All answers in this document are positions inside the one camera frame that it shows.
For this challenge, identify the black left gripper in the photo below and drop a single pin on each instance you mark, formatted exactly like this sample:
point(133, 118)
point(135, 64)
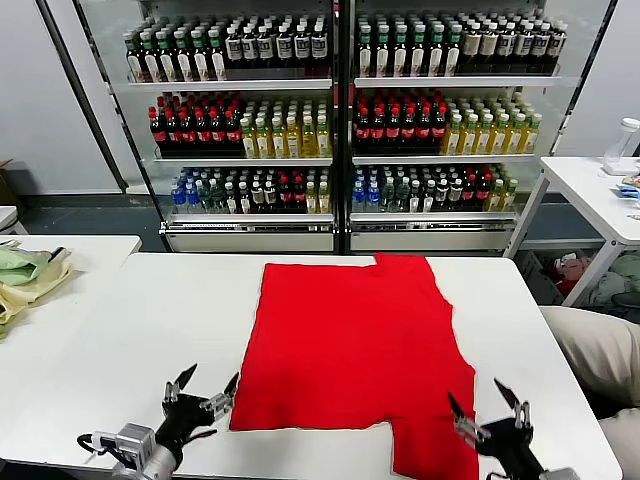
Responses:
point(185, 417)

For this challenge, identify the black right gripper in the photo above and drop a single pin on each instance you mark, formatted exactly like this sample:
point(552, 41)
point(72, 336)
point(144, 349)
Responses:
point(507, 440)

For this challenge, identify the red shirt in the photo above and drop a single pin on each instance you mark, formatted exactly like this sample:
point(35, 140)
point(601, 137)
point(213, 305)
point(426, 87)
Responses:
point(350, 350)

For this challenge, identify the beige trousered leg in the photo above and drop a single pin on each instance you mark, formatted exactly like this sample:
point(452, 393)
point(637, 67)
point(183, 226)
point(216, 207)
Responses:
point(622, 445)
point(595, 345)

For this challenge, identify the red cloth pile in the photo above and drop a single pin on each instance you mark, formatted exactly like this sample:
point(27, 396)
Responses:
point(565, 286)

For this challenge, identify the grey mesh basket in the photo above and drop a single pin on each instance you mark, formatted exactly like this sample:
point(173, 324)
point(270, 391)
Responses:
point(532, 272)

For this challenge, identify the glass door beverage cooler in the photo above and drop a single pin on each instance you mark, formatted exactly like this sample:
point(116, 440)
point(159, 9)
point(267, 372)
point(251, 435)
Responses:
point(250, 242)

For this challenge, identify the white shelf with bottles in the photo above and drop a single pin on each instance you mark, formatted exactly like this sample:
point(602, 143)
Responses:
point(430, 242)

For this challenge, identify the pale yellow garment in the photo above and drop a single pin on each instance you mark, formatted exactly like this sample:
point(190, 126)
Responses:
point(45, 285)

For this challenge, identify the small clear green bottle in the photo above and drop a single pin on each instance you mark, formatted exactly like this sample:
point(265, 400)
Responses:
point(401, 197)
point(388, 197)
point(205, 199)
point(216, 199)

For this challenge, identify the small blue water bottle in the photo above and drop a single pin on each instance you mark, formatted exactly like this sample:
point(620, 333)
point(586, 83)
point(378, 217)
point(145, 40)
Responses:
point(373, 197)
point(191, 197)
point(358, 197)
point(176, 197)

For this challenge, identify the green cloth pile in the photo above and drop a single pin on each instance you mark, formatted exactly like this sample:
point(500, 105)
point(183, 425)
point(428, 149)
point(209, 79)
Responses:
point(627, 267)

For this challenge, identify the small red cap cola bottle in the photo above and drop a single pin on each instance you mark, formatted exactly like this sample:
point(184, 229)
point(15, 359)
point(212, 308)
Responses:
point(299, 197)
point(285, 197)
point(469, 192)
point(483, 192)

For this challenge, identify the green garment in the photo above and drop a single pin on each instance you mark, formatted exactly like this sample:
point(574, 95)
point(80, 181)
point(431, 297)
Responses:
point(20, 267)

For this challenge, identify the small yellow juice bottle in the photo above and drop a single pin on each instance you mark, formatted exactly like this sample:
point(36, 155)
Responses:
point(311, 200)
point(324, 200)
point(509, 197)
point(496, 197)

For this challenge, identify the white side table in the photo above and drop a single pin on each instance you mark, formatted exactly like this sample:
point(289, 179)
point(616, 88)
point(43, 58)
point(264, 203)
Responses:
point(575, 185)

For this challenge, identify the blue packet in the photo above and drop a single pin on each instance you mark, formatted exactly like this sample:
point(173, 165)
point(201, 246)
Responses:
point(627, 190)

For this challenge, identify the yellow snack packet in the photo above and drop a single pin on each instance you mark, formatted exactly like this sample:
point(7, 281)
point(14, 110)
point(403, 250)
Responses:
point(632, 178)

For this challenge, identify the clear plastic jug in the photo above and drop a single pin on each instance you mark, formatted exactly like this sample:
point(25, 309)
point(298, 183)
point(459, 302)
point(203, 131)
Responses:
point(620, 145)

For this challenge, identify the green cap tea bottle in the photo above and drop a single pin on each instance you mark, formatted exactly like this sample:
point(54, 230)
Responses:
point(199, 61)
point(436, 57)
point(418, 57)
point(216, 60)
point(132, 62)
point(165, 62)
point(148, 62)
point(400, 57)
point(182, 62)
point(382, 57)
point(365, 57)
point(453, 57)

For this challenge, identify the white cap dark label bottle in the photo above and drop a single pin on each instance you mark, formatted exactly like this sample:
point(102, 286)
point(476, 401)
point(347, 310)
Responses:
point(284, 47)
point(523, 46)
point(540, 46)
point(301, 47)
point(233, 47)
point(266, 47)
point(319, 47)
point(555, 46)
point(249, 47)
point(505, 46)

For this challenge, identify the white cap beige label bottle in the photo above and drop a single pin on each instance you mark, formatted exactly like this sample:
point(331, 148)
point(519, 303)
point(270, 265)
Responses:
point(487, 46)
point(470, 46)

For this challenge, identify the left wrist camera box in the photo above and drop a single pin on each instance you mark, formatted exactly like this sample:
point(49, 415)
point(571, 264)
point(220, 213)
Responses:
point(137, 442)

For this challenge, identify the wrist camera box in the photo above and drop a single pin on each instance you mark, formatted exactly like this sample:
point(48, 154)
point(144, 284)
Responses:
point(137, 442)
point(562, 475)

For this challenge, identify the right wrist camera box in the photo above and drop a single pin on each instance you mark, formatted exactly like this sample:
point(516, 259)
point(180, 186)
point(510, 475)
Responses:
point(562, 475)

